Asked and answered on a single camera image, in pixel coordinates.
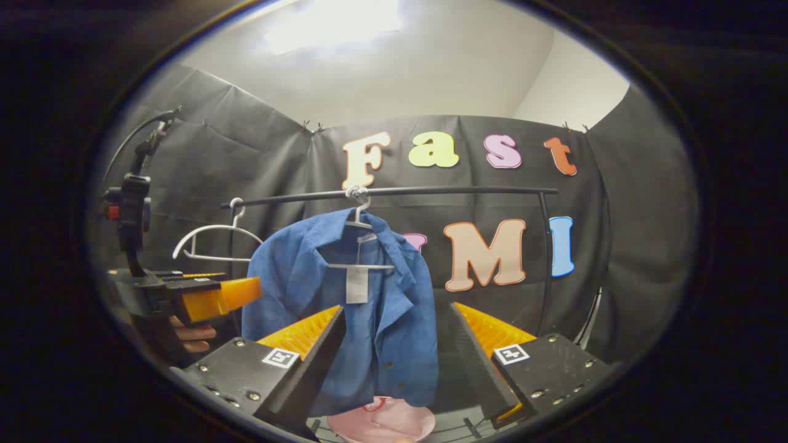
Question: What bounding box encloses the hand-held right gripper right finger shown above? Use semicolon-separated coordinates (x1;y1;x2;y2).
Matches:
449;301;620;431

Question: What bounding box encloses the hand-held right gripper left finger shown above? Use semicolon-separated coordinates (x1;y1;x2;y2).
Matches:
169;305;347;441

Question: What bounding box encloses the blue corduroy shirt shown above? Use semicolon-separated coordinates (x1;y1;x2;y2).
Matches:
241;208;440;418

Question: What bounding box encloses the white clothes hanger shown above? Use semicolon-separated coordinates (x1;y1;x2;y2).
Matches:
325;186;396;271
172;197;265;264

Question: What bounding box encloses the black metal clothes rack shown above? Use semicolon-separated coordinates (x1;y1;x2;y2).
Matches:
220;186;560;339

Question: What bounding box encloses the pink garment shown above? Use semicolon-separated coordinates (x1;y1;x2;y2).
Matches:
326;396;436;443

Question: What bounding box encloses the ceiling light panel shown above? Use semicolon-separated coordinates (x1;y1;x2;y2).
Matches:
262;0;407;56

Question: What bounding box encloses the black cable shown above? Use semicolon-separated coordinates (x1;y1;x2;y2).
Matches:
102;106;183;184

